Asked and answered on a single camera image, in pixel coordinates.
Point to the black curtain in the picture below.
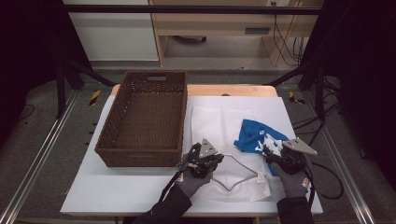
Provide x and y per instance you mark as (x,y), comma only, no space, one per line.
(28,62)
(364,77)

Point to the blue cloth with white print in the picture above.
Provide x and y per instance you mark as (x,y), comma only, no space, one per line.
(252,133)

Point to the wooden table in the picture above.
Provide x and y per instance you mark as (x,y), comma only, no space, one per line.
(236,90)

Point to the light wooden desk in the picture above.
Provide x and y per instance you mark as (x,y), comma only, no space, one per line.
(218,23)

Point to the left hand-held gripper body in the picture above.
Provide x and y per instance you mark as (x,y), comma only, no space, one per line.
(200,161)

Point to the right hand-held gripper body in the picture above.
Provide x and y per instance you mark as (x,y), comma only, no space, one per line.
(292,160)

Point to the white cabinet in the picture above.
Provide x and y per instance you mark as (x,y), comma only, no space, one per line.
(115,37)

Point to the brown wicker basket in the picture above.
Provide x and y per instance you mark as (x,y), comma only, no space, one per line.
(149,102)

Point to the aluminium floor rail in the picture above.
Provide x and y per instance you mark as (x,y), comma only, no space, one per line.
(40,155)
(342,168)

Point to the person's right hand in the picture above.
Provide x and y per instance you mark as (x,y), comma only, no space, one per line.
(294,185)

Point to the black horizontal frame bar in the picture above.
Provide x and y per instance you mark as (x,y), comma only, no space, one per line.
(186,9)

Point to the person's left hand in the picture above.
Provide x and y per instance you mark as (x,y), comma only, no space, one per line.
(193,183)

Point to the white mesh laundry bag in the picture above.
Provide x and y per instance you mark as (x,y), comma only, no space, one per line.
(246,189)

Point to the white table board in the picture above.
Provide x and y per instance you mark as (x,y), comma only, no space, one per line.
(124,193)

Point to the black metal frame stand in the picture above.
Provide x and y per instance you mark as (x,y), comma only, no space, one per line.
(60,90)
(320,93)

